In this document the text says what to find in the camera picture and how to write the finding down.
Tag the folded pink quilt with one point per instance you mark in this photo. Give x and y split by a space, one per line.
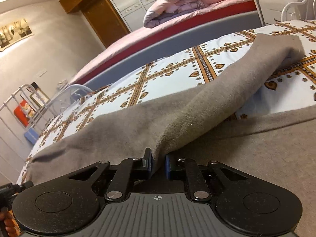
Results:
164 10

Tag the brown wooden door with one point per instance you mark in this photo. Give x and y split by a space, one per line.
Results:
104 20

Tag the blue box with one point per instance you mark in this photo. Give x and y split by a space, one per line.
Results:
31 135

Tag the grey sweatpants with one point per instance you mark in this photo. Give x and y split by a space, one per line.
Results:
278 145

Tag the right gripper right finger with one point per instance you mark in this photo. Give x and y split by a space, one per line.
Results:
188 172

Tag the red cartoon box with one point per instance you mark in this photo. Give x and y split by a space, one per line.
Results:
24 112

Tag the wall wedding photo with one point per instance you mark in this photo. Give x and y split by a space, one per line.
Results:
14 32

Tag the white nightstand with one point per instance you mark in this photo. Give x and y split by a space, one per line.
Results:
270 11

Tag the person left hand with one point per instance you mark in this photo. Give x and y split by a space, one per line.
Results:
8 220

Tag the orange heart patterned bedsheet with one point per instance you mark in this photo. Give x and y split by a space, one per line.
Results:
172 74

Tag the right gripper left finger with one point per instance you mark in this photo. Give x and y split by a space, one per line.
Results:
128 172

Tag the framed picture on cabinet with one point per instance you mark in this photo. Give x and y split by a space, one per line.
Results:
39 98

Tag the large pink bed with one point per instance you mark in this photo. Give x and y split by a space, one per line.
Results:
147 44

